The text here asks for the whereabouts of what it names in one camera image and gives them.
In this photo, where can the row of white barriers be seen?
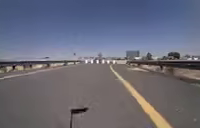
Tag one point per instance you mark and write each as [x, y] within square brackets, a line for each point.
[100, 61]

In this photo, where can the bare tree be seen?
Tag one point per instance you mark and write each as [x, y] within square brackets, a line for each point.
[100, 55]

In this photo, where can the pole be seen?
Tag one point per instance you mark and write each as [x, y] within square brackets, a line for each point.
[74, 56]

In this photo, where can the grey asphalt road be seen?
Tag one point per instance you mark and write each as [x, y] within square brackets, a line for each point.
[88, 90]

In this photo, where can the grey building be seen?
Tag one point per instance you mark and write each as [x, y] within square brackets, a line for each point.
[132, 54]

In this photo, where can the small dark tree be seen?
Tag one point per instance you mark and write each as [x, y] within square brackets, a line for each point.
[149, 56]

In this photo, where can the yellow painted line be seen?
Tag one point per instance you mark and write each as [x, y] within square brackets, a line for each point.
[138, 98]

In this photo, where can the dry bush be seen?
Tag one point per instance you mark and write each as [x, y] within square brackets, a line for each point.
[170, 70]

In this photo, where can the metal guardrail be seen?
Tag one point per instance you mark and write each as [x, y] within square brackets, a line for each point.
[181, 63]
[28, 62]

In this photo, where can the dark broad tree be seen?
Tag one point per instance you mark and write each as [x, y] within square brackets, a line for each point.
[174, 55]

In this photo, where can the white painted edge line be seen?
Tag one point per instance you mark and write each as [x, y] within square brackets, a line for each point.
[24, 73]

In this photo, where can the sandy verge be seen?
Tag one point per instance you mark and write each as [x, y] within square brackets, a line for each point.
[188, 74]
[18, 68]

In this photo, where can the row of low buildings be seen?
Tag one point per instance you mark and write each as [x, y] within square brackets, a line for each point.
[194, 57]

